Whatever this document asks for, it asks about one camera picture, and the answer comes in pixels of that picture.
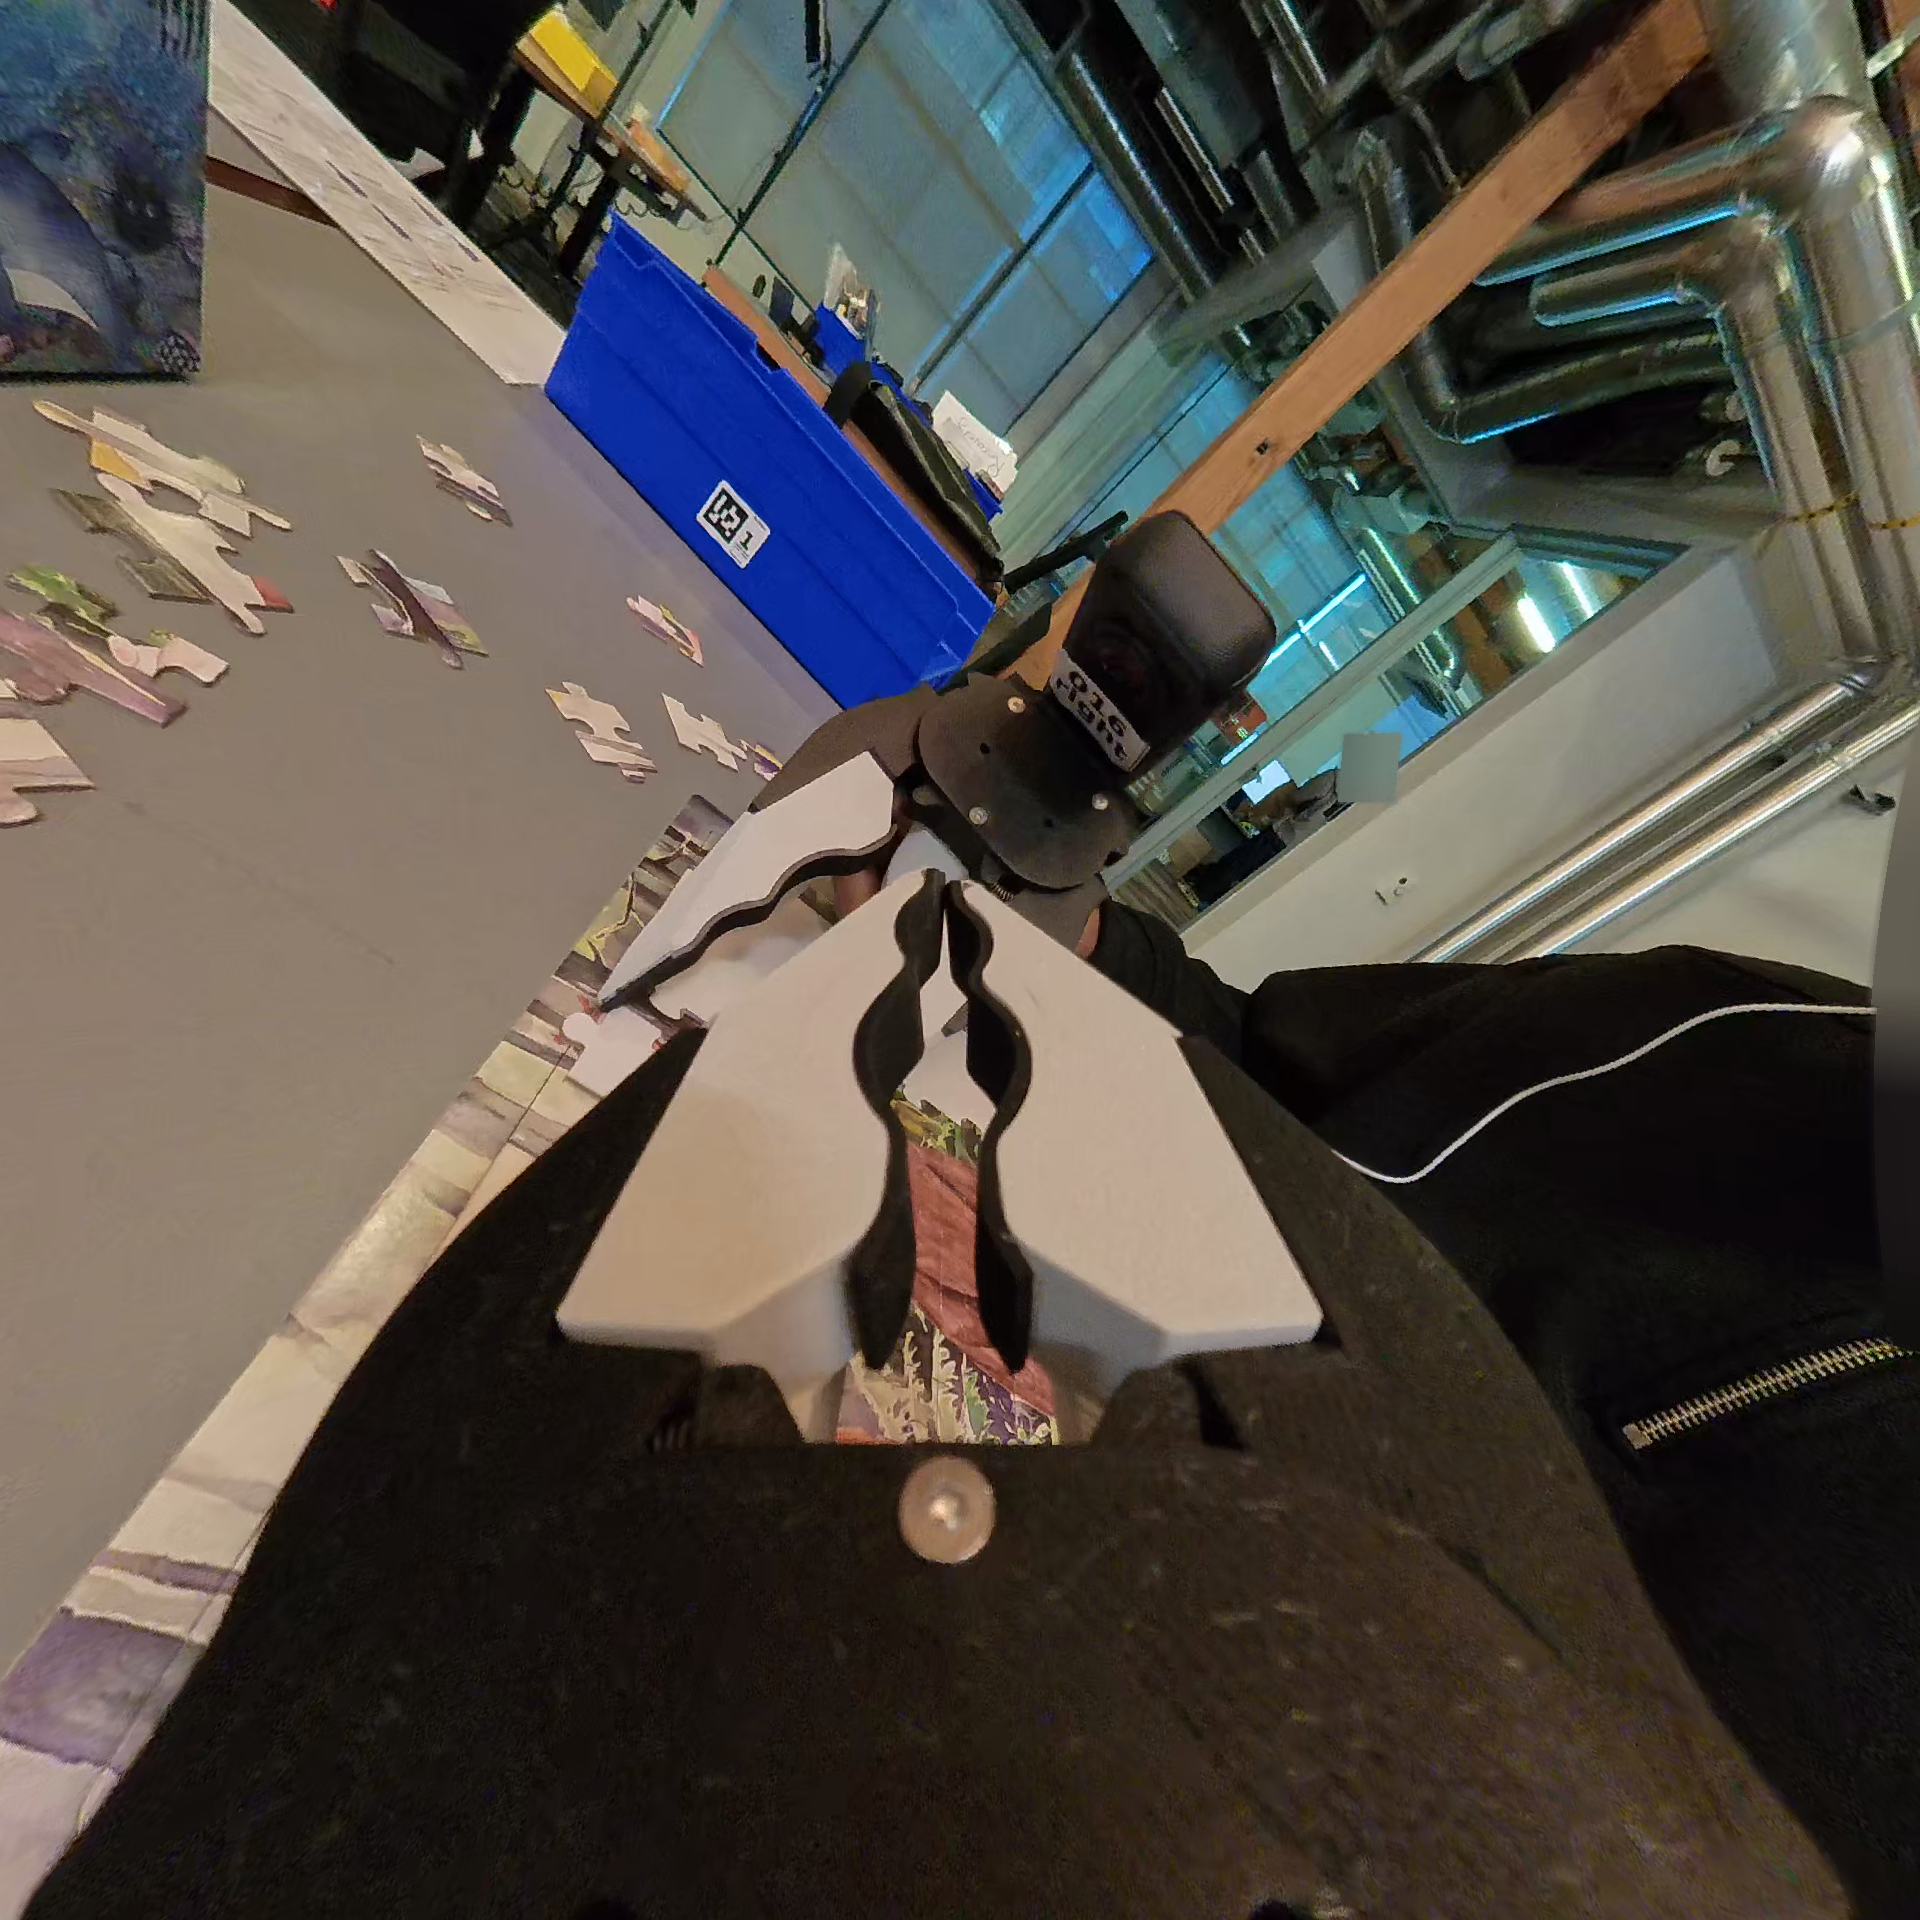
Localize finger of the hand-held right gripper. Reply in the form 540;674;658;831
597;751;911;1012
643;858;923;1038

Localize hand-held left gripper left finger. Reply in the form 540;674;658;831
559;871;952;1391

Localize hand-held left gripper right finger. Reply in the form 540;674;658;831
944;883;1328;1402

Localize white striped puzzle piece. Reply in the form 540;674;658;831
544;682;663;783

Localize jigsaw puzzle board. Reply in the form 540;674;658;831
0;791;1068;1877

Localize person's right forearm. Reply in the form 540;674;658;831
1093;901;1877;1187

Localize blue plastic bin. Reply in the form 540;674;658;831
544;211;999;711

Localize wooden beam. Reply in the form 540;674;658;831
1009;0;1714;662

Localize scattered loose puzzle pieces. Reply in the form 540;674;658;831
0;397;785;830

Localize white paper sheet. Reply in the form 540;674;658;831
211;0;565;388

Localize illustrated puzzle box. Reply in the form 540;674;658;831
0;0;208;379

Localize silver ventilation ducts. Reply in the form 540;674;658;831
1035;0;1920;963

